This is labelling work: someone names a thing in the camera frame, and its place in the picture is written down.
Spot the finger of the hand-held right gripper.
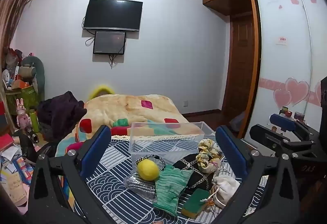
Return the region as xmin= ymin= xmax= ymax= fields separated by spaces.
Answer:
xmin=269 ymin=113 xmax=320 ymax=142
xmin=250 ymin=124 xmax=318 ymax=160

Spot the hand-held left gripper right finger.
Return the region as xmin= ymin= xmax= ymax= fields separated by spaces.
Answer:
xmin=215 ymin=125 xmax=303 ymax=224

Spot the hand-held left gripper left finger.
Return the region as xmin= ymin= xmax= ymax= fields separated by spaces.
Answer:
xmin=27 ymin=125 xmax=120 ymax=224

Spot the yellow floral scrunchie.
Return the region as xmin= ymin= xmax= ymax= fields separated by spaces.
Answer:
xmin=198 ymin=138 xmax=223 ymax=175

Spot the white drawstring pouch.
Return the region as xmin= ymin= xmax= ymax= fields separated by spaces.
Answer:
xmin=211 ymin=175 xmax=241 ymax=208

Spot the black pouch with chain pattern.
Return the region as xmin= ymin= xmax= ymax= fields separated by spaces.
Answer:
xmin=172 ymin=153 xmax=217 ymax=192

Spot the yellow felt ball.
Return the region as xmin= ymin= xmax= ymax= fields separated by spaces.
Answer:
xmin=137 ymin=159 xmax=160 ymax=180

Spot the silver grey knit cloth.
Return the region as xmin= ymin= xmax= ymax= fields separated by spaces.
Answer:
xmin=123 ymin=172 xmax=157 ymax=200

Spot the green and yellow sponge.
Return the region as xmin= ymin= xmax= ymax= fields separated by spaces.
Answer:
xmin=181 ymin=188 xmax=212 ymax=219

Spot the black beaded bracelet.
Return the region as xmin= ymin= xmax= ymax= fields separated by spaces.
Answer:
xmin=135 ymin=155 xmax=166 ymax=171

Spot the clear plastic box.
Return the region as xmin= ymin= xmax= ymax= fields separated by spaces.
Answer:
xmin=129 ymin=121 xmax=217 ymax=181

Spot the green knit cloth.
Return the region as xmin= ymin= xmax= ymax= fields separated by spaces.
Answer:
xmin=153 ymin=165 xmax=193 ymax=217

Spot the grey cloth bundle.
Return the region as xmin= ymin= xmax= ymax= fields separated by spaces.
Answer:
xmin=230 ymin=113 xmax=246 ymax=132

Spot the navy patterned cloth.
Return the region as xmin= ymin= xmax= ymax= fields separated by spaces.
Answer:
xmin=61 ymin=134 xmax=269 ymax=224

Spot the beige blanket with coloured squares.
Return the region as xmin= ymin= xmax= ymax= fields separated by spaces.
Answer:
xmin=55 ymin=94 xmax=205 ymax=204

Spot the dark clothes pile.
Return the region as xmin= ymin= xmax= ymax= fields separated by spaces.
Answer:
xmin=37 ymin=91 xmax=87 ymax=141

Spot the white sliding wardrobe door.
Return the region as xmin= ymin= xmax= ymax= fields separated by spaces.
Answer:
xmin=252 ymin=0 xmax=313 ymax=143
xmin=298 ymin=0 xmax=327 ymax=112

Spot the yellow pillow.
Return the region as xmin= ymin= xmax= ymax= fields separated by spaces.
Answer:
xmin=88 ymin=84 xmax=115 ymax=100

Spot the black cylinder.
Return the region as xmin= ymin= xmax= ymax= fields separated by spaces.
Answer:
xmin=24 ymin=125 xmax=40 ymax=144

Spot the brown wooden door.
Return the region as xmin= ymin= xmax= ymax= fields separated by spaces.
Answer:
xmin=225 ymin=13 xmax=256 ymax=118

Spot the green bottle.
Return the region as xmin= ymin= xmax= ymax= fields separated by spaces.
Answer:
xmin=29 ymin=109 xmax=40 ymax=134

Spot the black angular object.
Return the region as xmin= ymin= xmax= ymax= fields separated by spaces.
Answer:
xmin=15 ymin=129 xmax=37 ymax=166

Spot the pink rabbit figure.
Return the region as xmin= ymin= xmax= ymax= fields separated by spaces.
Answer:
xmin=16 ymin=98 xmax=31 ymax=129

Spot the pile of papers and books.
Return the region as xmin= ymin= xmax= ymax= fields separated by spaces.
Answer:
xmin=0 ymin=147 xmax=35 ymax=209

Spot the green storage box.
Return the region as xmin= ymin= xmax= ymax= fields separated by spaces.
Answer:
xmin=5 ymin=85 xmax=36 ymax=114

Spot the red book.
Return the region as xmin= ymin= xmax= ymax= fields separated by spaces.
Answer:
xmin=0 ymin=134 xmax=14 ymax=148

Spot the grey plush toy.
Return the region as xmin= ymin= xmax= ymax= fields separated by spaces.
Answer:
xmin=22 ymin=55 xmax=46 ymax=102

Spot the brown curtain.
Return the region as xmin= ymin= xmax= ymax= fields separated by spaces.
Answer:
xmin=0 ymin=0 xmax=41 ymax=66

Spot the small black wall monitor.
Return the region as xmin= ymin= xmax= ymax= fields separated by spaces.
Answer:
xmin=93 ymin=30 xmax=127 ymax=55

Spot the black wall television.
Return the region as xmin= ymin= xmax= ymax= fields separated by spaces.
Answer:
xmin=82 ymin=0 xmax=143 ymax=32

